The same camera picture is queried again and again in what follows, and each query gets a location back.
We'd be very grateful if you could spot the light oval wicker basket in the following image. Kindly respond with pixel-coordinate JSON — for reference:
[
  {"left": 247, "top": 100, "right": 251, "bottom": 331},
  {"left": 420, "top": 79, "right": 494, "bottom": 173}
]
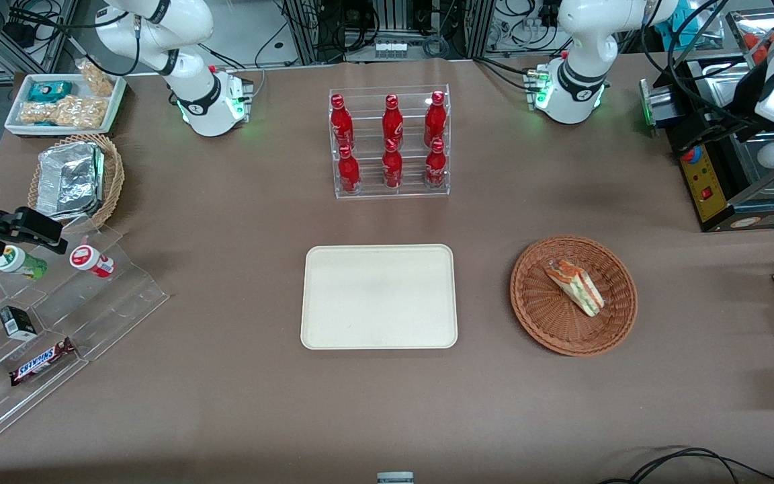
[{"left": 27, "top": 132, "right": 126, "bottom": 233}]

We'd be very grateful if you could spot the white rectangular snack tray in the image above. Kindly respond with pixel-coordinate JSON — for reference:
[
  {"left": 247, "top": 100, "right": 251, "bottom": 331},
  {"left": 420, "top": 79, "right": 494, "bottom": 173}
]
[{"left": 4, "top": 73, "right": 128, "bottom": 138}]

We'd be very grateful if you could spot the Snickers chocolate bar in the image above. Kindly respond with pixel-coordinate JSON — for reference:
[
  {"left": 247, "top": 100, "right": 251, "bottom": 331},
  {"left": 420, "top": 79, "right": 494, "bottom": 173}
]
[{"left": 9, "top": 337, "right": 78, "bottom": 387}]

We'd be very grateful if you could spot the clear acrylic bottle rack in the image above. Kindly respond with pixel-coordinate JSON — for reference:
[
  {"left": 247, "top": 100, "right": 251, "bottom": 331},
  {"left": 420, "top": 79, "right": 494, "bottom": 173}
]
[{"left": 328, "top": 84, "right": 451, "bottom": 200}]

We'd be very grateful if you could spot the triangle sandwich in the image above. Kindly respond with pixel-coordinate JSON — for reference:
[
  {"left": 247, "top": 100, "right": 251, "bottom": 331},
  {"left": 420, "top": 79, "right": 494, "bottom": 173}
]
[{"left": 544, "top": 259, "right": 605, "bottom": 318}]

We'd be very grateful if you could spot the silver foil food container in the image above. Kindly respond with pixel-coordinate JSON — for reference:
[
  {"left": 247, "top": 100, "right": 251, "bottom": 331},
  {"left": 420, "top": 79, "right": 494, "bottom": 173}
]
[{"left": 36, "top": 140, "right": 106, "bottom": 222}]

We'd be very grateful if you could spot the black floor cable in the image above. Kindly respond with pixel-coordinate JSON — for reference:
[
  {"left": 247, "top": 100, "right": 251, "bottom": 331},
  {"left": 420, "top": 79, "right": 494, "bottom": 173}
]
[{"left": 595, "top": 446, "right": 774, "bottom": 484}]

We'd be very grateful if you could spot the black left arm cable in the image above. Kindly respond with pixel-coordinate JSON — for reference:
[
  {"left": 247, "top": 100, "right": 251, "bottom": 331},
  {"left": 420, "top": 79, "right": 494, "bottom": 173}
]
[{"left": 641, "top": 0, "right": 767, "bottom": 132}]

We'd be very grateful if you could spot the green label yogurt bottle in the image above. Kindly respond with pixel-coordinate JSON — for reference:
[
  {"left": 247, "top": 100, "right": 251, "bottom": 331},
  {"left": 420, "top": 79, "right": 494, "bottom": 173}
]
[{"left": 0, "top": 245, "right": 49, "bottom": 282}]

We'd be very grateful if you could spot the silver cylinder green rim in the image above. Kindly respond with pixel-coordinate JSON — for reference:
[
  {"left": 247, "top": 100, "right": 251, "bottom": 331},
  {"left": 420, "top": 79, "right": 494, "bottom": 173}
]
[{"left": 638, "top": 78, "right": 678, "bottom": 139}]

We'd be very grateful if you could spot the small black carton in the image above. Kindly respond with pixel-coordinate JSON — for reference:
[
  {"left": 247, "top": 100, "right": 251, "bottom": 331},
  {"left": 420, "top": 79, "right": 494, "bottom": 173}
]
[{"left": 0, "top": 305, "right": 39, "bottom": 341}]

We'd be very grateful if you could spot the large clear peanut snack bag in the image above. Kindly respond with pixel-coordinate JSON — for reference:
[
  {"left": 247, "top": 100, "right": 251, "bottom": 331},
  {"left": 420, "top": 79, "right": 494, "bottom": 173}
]
[{"left": 18, "top": 95, "right": 107, "bottom": 129}]

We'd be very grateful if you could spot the cream plastic serving tray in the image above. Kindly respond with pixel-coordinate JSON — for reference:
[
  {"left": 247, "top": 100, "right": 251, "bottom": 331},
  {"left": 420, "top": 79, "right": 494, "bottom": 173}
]
[{"left": 300, "top": 244, "right": 459, "bottom": 351}]

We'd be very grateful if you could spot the black food warmer cabinet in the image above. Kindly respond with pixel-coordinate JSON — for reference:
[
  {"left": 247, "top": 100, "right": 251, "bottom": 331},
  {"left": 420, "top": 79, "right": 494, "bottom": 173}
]
[{"left": 668, "top": 10, "right": 774, "bottom": 234}]

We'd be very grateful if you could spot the red label yogurt bottle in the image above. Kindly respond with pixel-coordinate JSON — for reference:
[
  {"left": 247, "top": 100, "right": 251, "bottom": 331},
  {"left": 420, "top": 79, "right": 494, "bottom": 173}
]
[{"left": 69, "top": 244, "right": 116, "bottom": 279}]

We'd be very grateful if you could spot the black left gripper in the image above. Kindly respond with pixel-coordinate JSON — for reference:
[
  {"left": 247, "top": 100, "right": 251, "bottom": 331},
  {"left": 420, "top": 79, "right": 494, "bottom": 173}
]
[{"left": 669, "top": 63, "right": 774, "bottom": 155}]

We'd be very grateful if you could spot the clear acrylic stepped display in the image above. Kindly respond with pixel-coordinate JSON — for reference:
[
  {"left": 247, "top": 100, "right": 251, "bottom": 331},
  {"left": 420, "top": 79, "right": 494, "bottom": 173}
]
[{"left": 0, "top": 224, "right": 171, "bottom": 455}]

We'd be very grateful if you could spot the red cola bottle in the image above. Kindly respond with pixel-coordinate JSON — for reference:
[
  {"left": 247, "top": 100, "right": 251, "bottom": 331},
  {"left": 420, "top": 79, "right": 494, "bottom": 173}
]
[
  {"left": 424, "top": 91, "right": 447, "bottom": 149},
  {"left": 338, "top": 144, "right": 361, "bottom": 195},
  {"left": 425, "top": 137, "right": 447, "bottom": 190},
  {"left": 382, "top": 138, "right": 404, "bottom": 190},
  {"left": 382, "top": 93, "right": 404, "bottom": 150},
  {"left": 330, "top": 93, "right": 354, "bottom": 151}
]

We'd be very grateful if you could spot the brown round wicker basket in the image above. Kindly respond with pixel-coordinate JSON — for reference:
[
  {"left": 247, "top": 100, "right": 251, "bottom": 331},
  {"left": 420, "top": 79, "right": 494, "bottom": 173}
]
[{"left": 510, "top": 235, "right": 639, "bottom": 357}]

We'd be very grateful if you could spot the small clear snack bag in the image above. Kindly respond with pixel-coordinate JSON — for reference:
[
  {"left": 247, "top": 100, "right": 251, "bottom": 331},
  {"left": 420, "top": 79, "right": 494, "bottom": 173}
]
[{"left": 77, "top": 58, "right": 116, "bottom": 97}]

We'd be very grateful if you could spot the teal snack packet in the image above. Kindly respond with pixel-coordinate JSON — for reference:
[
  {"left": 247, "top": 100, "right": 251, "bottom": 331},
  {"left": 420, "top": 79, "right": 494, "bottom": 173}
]
[{"left": 27, "top": 80, "right": 74, "bottom": 104}]

